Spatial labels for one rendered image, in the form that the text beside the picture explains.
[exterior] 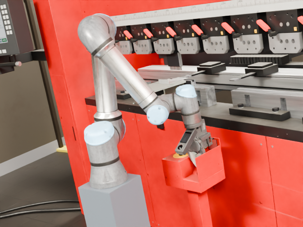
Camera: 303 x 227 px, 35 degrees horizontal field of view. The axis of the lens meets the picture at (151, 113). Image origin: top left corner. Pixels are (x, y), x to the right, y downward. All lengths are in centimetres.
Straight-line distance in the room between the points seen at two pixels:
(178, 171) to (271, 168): 38
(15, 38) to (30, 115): 211
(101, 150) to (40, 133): 345
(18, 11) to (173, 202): 152
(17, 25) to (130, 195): 162
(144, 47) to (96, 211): 109
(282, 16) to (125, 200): 93
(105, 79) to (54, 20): 129
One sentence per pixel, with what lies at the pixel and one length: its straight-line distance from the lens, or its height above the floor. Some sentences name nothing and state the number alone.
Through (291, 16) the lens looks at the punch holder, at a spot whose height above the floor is 128.
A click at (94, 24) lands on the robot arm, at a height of 138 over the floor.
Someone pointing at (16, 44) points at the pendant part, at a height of 130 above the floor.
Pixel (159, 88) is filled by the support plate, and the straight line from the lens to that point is 244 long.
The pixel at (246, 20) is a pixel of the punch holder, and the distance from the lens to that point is 209.
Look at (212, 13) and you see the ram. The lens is 223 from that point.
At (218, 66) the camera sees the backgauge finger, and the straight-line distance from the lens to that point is 269.
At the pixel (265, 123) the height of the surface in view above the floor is 88.
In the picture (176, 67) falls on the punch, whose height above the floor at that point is 106.
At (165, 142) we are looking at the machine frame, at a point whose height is 69.
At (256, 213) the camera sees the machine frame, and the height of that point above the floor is 45.
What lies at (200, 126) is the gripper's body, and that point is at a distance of 198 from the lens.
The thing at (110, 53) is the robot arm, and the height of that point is 128.
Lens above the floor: 146
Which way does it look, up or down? 14 degrees down
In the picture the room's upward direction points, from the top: 10 degrees counter-clockwise
